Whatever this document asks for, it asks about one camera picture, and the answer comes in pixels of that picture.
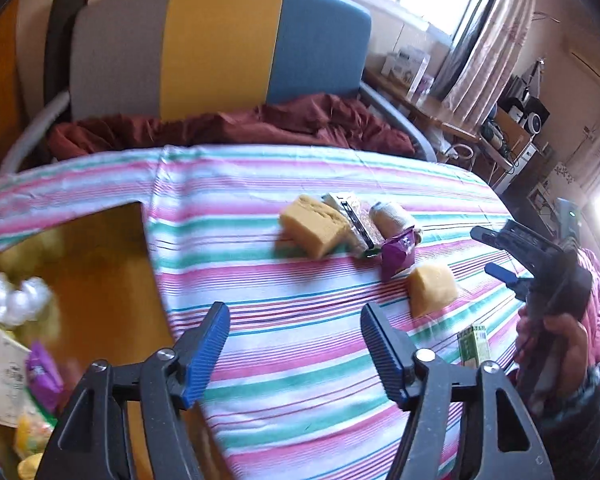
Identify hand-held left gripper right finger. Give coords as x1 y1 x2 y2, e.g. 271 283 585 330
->
361 302 556 480

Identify maroon blanket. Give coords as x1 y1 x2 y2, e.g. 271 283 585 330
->
47 92 416 157

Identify gold tin box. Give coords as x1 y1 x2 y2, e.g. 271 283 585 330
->
0 200 231 480

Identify black stereo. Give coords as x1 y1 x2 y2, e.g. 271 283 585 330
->
497 87 551 136

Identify small green box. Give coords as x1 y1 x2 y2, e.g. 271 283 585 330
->
457 325 492 367

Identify grey yellow blue chair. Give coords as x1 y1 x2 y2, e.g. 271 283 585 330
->
0 0 438 161

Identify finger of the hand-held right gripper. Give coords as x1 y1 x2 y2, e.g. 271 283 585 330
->
471 220 563 261
485 262 533 301

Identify striped cloth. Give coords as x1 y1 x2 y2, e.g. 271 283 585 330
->
0 144 596 480

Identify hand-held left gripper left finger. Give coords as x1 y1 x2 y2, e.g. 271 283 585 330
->
34 301 231 480

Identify white box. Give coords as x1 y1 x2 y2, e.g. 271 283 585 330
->
382 50 426 85

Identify person's right hand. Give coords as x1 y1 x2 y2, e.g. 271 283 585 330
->
514 305 590 403

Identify yellow snack packet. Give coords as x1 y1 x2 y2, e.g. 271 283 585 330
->
14 400 58 466

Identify black rolled mat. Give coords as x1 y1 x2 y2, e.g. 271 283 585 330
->
44 0 88 96

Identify beige carton box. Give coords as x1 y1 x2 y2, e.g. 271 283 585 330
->
0 320 32 428

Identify person's right forearm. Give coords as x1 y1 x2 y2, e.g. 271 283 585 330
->
537 362 600 433

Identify large yellow sponge block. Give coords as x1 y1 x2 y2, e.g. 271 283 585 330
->
279 194 352 260

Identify pink patterned curtain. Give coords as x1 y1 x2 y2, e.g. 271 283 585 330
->
432 0 538 128

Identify purple snack packet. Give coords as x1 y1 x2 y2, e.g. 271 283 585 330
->
26 341 65 413
381 227 417 282

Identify small yellow sponge block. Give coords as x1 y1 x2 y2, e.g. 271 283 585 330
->
406 262 460 319

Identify plastic white balls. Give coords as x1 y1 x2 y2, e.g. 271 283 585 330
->
0 272 51 328

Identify wooden desk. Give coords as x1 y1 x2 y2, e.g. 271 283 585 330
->
365 67 518 171

